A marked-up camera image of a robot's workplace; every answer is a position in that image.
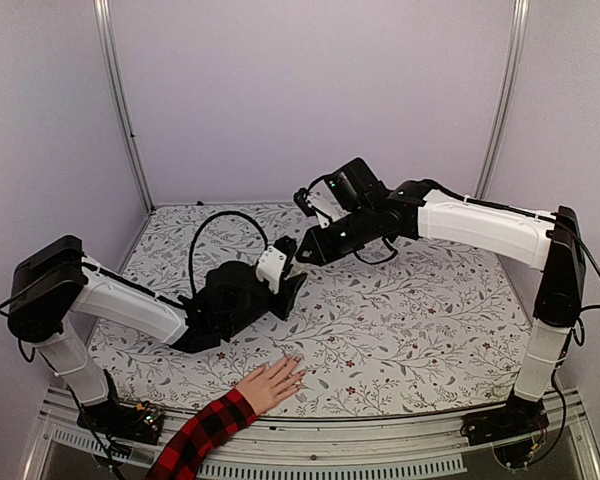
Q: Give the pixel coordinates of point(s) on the red black plaid sleeve forearm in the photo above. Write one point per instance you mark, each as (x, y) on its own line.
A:
(210, 428)

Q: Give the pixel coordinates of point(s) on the aluminium corner post left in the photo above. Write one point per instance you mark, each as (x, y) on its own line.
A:
(104, 24)

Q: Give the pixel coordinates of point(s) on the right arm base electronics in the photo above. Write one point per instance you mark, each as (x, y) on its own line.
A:
(516, 432)

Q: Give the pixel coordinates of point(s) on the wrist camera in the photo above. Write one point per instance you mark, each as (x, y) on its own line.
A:
(274, 264)
(312, 204)

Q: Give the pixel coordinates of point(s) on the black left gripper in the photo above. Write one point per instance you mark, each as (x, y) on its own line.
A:
(290, 288)

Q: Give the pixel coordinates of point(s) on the aluminium front frame rail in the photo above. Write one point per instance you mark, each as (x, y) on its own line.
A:
(394, 447)

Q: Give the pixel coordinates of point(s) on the person's left hand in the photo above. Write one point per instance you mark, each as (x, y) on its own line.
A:
(269, 385)

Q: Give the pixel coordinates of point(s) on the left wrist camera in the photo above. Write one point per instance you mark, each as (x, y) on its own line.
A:
(274, 264)

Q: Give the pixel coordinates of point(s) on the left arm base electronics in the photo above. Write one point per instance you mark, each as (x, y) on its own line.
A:
(142, 423)

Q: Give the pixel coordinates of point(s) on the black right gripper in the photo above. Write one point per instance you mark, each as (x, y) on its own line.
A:
(321, 254)

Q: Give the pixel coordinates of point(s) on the aluminium corner post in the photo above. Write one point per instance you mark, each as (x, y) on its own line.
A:
(104, 24)
(506, 92)

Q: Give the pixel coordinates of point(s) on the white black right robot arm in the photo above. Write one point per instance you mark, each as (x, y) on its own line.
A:
(363, 210)

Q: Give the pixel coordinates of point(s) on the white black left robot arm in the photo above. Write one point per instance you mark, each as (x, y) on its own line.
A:
(61, 279)

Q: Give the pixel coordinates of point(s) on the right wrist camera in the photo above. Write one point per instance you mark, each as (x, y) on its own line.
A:
(312, 204)

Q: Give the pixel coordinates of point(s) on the aluminium corner post right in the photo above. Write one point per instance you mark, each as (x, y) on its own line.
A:
(506, 92)

